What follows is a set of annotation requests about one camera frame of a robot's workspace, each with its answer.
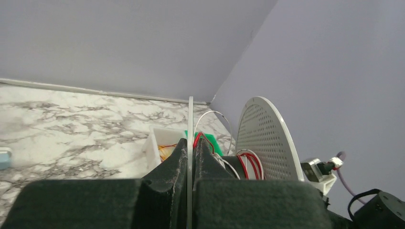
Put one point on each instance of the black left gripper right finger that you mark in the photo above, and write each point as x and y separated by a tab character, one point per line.
221	201

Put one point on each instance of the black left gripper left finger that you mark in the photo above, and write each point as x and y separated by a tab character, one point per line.
155	201

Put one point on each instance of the grey perforated cable spool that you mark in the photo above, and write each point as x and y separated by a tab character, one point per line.
264	149

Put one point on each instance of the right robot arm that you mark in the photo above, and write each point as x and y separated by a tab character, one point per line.
383	211

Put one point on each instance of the green plastic bin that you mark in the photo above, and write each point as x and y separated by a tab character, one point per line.
210	139

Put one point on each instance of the light blue stapler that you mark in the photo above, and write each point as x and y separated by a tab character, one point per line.
5	158

